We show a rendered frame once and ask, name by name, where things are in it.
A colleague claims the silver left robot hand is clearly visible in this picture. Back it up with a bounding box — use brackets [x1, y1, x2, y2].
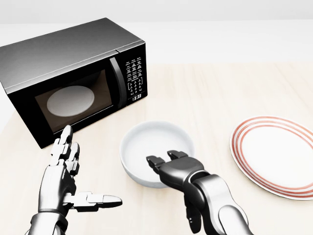
[38, 124, 123, 217]

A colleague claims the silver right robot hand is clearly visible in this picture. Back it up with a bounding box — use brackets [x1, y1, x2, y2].
[146, 150, 211, 234]

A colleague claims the white bowl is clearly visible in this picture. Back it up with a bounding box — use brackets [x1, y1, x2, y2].
[119, 120, 196, 189]

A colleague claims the white plate with red rings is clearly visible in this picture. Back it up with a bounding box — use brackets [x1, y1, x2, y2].
[229, 116, 313, 201]

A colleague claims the white glass microwave turntable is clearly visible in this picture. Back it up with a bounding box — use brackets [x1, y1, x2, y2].
[46, 85, 95, 117]

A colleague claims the black microwave oven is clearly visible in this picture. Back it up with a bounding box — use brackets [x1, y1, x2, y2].
[0, 17, 149, 149]

